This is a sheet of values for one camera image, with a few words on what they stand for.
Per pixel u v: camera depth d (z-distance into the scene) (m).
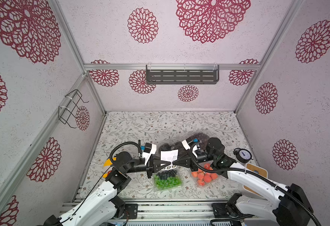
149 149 0.55
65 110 0.73
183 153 0.59
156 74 0.98
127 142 0.50
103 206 0.60
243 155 0.92
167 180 0.80
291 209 0.40
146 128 1.10
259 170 0.83
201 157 0.60
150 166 0.56
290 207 0.40
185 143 0.57
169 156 0.59
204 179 0.81
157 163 0.60
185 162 0.60
